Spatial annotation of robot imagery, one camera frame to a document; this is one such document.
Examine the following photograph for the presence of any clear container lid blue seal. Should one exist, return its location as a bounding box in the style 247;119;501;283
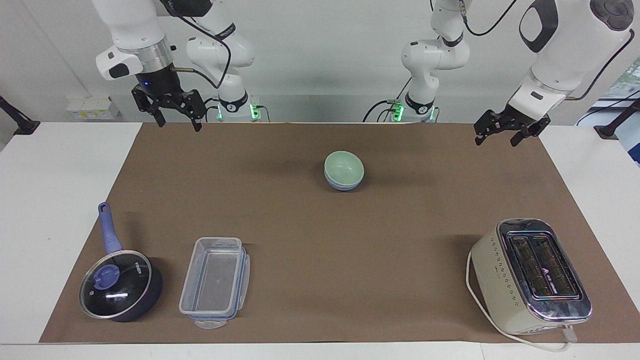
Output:
193;247;251;330

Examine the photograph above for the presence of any black cable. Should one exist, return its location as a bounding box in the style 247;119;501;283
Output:
159;0;233;91
457;0;518;37
564;28;637;101
362;76;414;124
201;96;222;122

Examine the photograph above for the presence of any green bowl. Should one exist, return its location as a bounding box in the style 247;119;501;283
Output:
324;150;365;186

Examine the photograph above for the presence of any black stand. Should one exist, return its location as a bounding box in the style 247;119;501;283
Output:
593;97;640;140
0;95;41;136

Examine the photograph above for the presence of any clear plastic container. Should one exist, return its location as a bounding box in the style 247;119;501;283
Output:
179;237;247;321

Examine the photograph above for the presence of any glass lid purple knob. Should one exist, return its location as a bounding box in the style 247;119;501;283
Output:
79;250;153;320

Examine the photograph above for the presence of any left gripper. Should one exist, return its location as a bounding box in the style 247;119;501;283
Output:
473;103;552;147

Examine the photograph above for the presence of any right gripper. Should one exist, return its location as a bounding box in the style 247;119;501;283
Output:
131;63;207;133

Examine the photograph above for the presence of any dark blue saucepan purple handle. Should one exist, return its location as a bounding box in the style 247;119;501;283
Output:
78;202;164;323

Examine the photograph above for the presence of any cream and chrome toaster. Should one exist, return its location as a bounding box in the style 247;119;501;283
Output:
469;217;594;336

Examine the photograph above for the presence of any white toaster cable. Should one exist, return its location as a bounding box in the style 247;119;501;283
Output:
465;249;579;354

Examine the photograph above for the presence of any blue bowl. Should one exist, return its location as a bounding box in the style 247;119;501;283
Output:
324;170;365;192

